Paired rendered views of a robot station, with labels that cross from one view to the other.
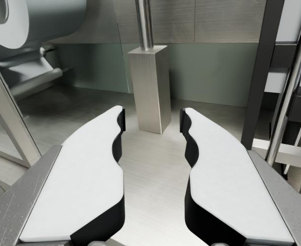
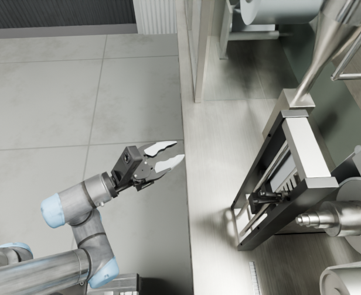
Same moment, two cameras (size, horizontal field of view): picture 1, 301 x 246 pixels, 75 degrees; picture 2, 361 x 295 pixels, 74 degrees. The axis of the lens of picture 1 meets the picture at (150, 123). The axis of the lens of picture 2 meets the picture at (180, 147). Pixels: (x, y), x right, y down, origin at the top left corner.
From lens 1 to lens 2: 58 cm
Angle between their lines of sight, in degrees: 46
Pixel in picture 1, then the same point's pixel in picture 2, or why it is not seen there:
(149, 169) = (231, 157)
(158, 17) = not seen: outside the picture
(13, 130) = (197, 81)
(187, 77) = (340, 133)
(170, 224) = (205, 182)
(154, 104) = not seen: hidden behind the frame
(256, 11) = not seen: outside the picture
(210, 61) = not seen: outside the picture
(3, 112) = (198, 71)
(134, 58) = (282, 96)
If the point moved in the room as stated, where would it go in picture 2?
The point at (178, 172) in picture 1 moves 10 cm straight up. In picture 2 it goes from (238, 173) to (244, 161)
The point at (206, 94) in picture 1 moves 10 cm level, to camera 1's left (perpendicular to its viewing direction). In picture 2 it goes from (339, 159) to (319, 142)
